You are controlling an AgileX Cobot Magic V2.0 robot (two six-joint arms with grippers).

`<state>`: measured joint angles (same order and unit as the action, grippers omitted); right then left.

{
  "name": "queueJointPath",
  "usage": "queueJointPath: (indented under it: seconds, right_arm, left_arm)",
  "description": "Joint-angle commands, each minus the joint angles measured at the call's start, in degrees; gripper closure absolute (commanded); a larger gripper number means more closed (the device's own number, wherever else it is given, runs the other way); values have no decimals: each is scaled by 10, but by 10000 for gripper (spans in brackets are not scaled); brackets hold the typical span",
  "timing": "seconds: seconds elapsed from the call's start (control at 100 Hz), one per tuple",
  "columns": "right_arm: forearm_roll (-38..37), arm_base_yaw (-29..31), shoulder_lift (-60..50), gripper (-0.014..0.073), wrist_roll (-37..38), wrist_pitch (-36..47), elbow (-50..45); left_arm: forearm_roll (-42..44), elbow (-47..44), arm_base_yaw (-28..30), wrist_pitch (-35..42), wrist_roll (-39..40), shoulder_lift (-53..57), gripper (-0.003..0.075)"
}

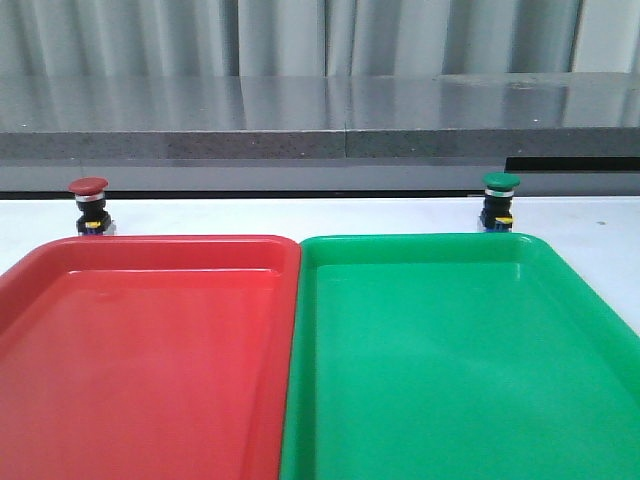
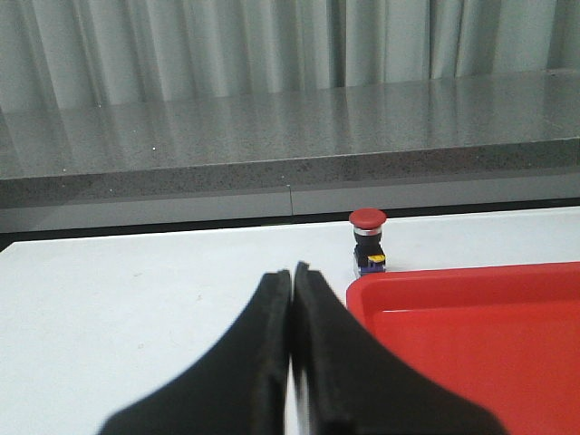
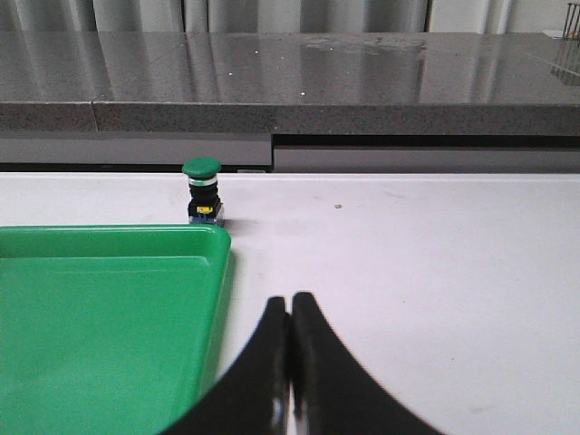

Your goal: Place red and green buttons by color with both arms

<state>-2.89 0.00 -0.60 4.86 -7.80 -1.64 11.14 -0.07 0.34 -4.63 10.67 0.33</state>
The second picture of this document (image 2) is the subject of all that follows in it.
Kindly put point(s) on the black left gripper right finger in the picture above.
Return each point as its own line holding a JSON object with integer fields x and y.
{"x": 346, "y": 382}

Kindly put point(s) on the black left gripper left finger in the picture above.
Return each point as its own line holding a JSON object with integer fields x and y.
{"x": 236, "y": 387}

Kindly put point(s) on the red mushroom push button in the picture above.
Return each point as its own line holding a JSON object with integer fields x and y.
{"x": 368, "y": 255}

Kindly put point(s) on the red plastic tray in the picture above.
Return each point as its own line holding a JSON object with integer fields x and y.
{"x": 505, "y": 337}

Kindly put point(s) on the grey stone counter ledge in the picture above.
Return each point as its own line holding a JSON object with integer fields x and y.
{"x": 447, "y": 142}

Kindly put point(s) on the grey pleated curtain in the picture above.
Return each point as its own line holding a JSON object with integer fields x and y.
{"x": 72, "y": 54}

